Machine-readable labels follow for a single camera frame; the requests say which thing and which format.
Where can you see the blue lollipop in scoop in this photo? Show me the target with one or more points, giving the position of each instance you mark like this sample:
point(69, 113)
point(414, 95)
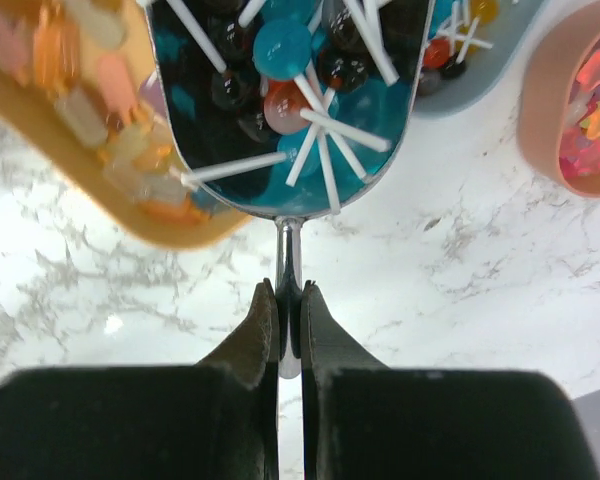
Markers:
point(282, 52)

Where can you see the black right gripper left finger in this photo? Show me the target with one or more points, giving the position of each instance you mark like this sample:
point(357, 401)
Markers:
point(213, 419)

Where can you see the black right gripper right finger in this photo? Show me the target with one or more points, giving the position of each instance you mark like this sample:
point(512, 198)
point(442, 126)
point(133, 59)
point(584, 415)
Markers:
point(365, 420)

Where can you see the grey tray of lollipops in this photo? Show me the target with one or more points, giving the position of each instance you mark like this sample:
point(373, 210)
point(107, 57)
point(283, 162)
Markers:
point(471, 44)

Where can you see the tan tray of popsicle candies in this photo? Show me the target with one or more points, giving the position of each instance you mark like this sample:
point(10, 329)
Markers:
point(78, 82)

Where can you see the red lollipop in scoop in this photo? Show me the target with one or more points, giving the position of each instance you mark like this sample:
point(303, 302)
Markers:
point(287, 111)

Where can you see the silver metal scoop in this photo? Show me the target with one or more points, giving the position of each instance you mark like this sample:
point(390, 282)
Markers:
point(367, 55)

